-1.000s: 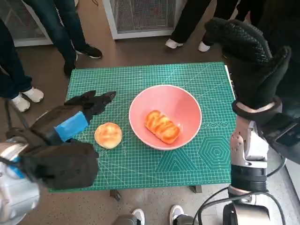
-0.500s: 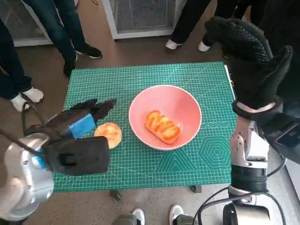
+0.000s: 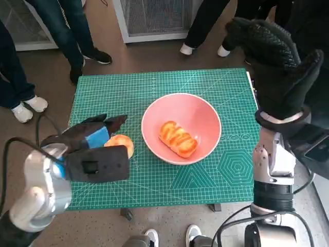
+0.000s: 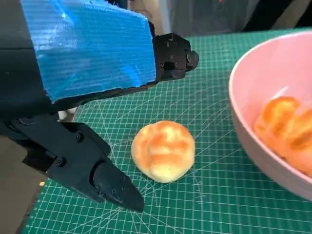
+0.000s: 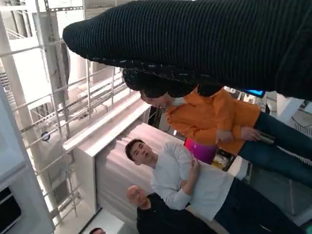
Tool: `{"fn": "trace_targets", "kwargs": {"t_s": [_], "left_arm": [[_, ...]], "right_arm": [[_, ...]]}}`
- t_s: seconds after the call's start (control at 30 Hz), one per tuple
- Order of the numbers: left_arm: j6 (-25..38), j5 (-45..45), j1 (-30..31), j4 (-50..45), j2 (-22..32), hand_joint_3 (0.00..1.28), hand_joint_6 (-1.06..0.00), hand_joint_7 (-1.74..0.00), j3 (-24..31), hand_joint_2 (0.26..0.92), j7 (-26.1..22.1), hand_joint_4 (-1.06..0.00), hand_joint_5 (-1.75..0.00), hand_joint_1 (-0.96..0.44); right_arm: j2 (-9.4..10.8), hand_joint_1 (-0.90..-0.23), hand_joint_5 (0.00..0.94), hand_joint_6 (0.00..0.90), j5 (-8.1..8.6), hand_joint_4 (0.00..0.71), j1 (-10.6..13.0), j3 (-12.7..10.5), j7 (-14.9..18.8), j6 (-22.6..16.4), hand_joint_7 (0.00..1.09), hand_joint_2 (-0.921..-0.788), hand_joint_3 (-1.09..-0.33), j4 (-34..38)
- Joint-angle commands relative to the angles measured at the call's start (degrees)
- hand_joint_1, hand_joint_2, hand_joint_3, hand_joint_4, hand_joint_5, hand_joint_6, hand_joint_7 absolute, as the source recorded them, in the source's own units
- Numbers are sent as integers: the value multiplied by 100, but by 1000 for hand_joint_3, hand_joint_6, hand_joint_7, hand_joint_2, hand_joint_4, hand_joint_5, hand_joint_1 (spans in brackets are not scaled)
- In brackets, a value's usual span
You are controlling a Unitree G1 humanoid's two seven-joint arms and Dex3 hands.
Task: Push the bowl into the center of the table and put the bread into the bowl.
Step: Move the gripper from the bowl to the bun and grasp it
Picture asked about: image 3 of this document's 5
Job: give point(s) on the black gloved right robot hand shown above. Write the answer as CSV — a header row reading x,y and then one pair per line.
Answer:
x,y
275,72

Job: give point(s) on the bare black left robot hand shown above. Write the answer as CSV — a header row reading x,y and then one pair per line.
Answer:
x,y
84,133

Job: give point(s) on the round toy bread bun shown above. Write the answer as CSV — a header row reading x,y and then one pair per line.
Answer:
x,y
120,141

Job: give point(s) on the long braided toy bread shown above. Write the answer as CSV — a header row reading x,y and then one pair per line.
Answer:
x,y
177,139

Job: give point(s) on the pink bowl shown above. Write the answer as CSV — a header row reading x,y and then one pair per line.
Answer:
x,y
180,108

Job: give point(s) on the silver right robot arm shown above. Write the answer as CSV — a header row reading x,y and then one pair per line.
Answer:
x,y
272,159

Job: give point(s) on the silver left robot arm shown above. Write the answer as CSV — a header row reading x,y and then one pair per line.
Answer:
x,y
41,185

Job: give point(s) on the green cutting mat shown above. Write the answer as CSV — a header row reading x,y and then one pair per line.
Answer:
x,y
154,185

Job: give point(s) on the white mesh-front cabinet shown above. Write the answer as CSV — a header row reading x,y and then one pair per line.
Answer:
x,y
23,20
154,15

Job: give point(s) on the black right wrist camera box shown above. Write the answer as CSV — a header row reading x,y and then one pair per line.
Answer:
x,y
313,151

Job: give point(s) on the black table bracket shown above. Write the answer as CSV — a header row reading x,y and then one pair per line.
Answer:
x,y
127,214
215,208

